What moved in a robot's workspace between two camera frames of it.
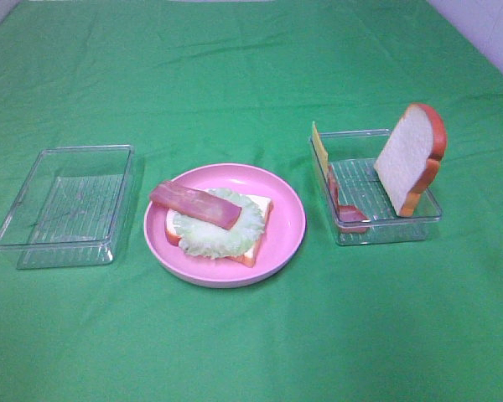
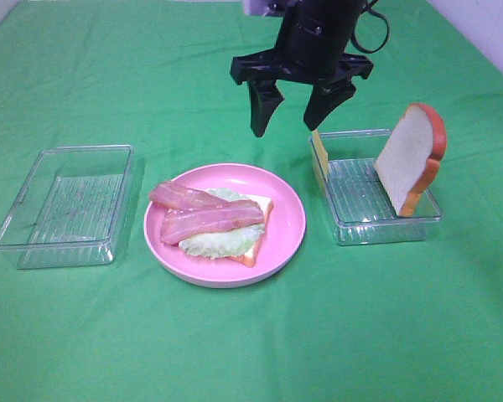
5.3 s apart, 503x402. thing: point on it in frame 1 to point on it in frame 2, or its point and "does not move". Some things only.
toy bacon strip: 350,218 to 179,224
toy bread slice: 408,163 does not move
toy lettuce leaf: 207,239 does not move
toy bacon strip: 196,203 does not move
